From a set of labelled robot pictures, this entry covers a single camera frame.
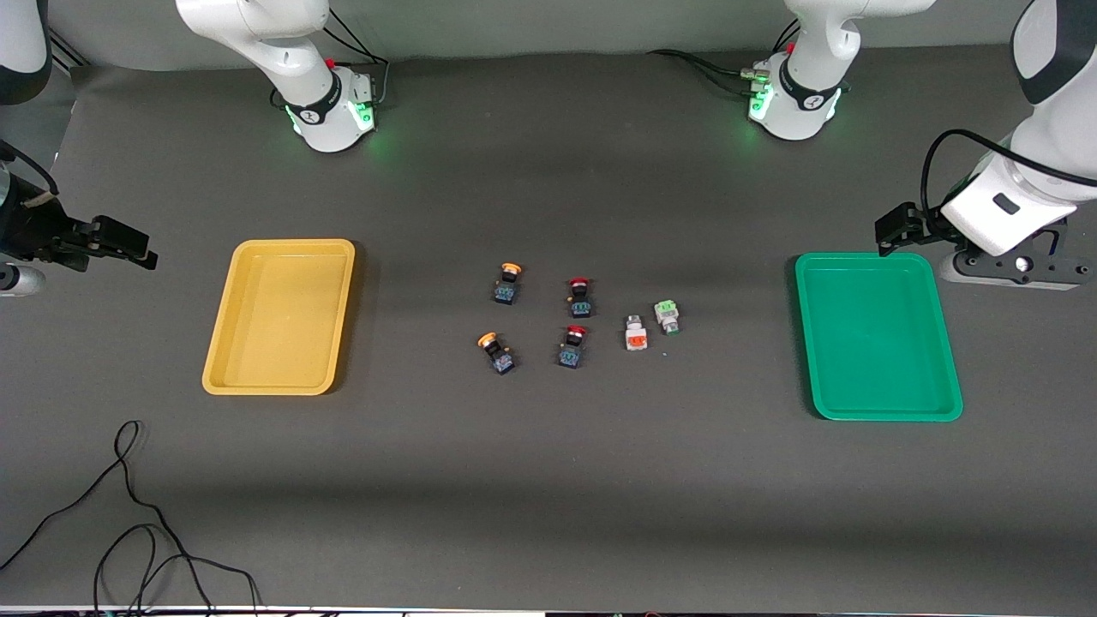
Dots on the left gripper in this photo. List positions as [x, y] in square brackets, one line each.
[927, 224]

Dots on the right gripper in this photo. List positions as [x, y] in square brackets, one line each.
[32, 233]

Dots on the green white button switch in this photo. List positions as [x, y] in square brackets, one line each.
[667, 314]

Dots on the orange white button switch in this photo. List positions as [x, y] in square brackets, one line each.
[636, 336]

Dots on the yellow push button switch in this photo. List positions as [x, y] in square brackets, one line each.
[499, 356]
[507, 290]

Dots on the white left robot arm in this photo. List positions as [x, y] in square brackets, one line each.
[806, 94]

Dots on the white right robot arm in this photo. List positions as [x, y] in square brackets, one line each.
[317, 103]

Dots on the green plastic tray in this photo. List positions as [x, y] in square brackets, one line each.
[874, 338]

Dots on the yellow plastic tray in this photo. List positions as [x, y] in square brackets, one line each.
[278, 317]

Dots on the dark grey table mat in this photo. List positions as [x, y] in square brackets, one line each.
[548, 480]

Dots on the aluminium frame profile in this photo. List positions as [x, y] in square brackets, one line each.
[65, 48]

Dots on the red push button switch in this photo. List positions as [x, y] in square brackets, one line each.
[580, 300]
[572, 350]

